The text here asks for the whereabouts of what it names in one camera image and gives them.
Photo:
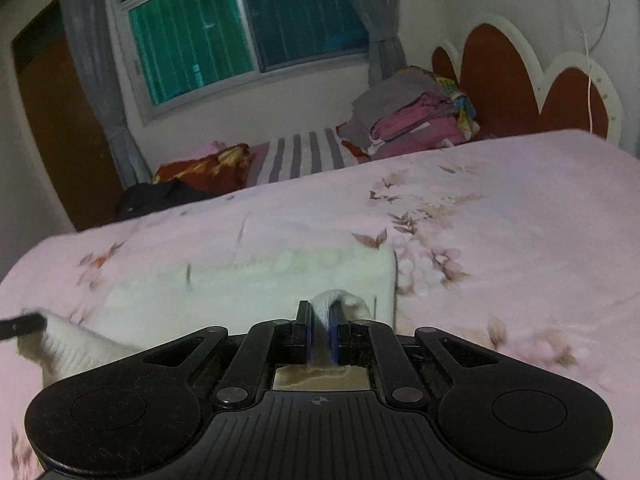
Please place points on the white knit sweater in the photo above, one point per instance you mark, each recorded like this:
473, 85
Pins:
250, 285

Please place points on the pink folded clothing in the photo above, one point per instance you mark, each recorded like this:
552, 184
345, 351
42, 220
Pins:
425, 125

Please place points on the window with white frame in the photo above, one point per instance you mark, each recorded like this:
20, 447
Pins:
200, 35

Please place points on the black cloth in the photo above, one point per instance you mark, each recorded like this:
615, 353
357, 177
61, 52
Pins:
155, 197

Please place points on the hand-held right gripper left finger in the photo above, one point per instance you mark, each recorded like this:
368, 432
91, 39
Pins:
307, 340

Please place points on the grey curtain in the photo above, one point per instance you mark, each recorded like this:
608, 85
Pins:
95, 60
377, 10

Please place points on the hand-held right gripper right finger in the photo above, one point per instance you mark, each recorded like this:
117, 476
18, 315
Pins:
334, 342

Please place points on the grey folded clothing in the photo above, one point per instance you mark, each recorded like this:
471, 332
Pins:
385, 92

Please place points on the brown wooden door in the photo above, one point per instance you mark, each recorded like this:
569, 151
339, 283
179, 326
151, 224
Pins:
55, 135

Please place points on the red and white headboard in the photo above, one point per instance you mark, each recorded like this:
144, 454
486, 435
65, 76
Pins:
495, 85

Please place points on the colourful printed cloth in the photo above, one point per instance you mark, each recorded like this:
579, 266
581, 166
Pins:
462, 102

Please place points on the pink floral bed sheet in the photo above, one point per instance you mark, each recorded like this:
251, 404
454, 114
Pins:
500, 235

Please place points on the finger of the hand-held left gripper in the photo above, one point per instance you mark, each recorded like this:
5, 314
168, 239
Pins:
22, 325

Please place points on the red floral pillow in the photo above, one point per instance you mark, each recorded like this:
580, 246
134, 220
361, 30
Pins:
205, 172

